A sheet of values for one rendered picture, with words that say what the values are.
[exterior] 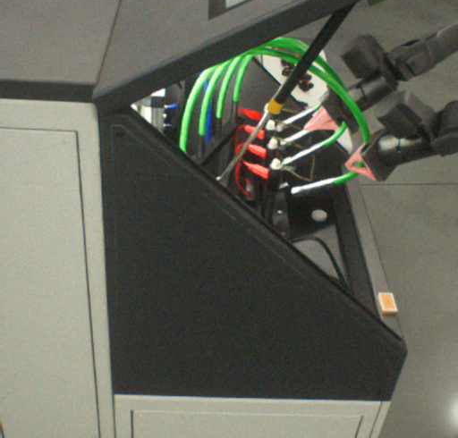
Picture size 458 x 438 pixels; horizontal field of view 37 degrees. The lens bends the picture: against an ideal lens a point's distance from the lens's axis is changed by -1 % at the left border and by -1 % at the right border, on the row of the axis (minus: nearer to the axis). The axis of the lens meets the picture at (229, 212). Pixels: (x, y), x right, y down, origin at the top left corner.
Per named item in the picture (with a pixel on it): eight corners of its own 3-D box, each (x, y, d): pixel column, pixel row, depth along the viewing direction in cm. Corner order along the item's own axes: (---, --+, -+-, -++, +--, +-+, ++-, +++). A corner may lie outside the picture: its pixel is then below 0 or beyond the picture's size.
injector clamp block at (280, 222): (283, 286, 162) (291, 237, 153) (241, 284, 162) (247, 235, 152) (272, 199, 189) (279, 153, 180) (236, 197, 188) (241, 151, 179)
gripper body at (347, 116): (325, 83, 138) (355, 64, 134) (352, 121, 142) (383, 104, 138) (320, 97, 133) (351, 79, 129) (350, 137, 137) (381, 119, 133)
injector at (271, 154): (277, 223, 165) (289, 149, 152) (258, 222, 165) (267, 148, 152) (276, 215, 167) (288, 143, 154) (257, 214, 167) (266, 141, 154)
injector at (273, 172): (280, 245, 159) (292, 170, 146) (259, 244, 159) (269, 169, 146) (279, 237, 161) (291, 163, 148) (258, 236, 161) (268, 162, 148)
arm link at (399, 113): (470, 147, 108) (476, 113, 113) (427, 100, 104) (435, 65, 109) (410, 172, 117) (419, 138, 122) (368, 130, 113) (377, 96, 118)
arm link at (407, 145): (442, 160, 114) (452, 135, 116) (417, 134, 111) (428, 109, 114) (411, 168, 120) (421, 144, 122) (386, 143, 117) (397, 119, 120)
